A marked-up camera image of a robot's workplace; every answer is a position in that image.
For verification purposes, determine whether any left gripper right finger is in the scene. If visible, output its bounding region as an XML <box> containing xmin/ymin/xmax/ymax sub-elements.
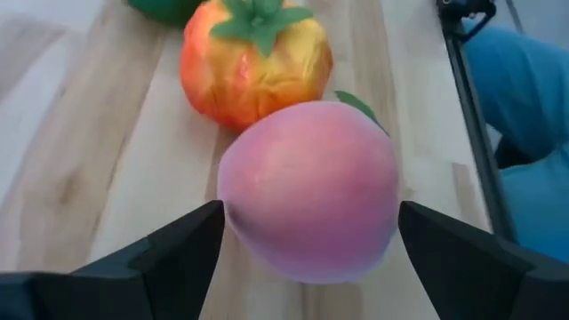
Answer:
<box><xmin>397</xmin><ymin>199</ymin><xmax>569</xmax><ymax>320</ymax></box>

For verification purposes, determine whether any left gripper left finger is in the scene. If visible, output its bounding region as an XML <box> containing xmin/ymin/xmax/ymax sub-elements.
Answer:
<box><xmin>0</xmin><ymin>199</ymin><xmax>226</xmax><ymax>320</ymax></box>

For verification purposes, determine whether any pink toy peach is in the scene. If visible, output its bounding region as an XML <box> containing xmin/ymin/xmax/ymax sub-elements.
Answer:
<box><xmin>216</xmin><ymin>91</ymin><xmax>401</xmax><ymax>285</ymax></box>

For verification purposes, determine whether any orange toy tomato green calyx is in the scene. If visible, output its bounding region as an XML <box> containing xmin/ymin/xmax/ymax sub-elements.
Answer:
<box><xmin>179</xmin><ymin>0</ymin><xmax>334</xmax><ymax>132</ymax></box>

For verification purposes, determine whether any dark green toy lime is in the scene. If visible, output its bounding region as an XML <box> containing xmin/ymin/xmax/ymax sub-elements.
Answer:
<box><xmin>127</xmin><ymin>0</ymin><xmax>205</xmax><ymax>26</ymax></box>

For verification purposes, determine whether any blue cloth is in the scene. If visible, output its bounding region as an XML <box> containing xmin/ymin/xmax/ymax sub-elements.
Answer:
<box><xmin>461</xmin><ymin>24</ymin><xmax>569</xmax><ymax>263</ymax></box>

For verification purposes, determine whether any black metal table frame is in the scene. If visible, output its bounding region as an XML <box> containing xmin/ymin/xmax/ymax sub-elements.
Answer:
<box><xmin>435</xmin><ymin>0</ymin><xmax>519</xmax><ymax>244</ymax></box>

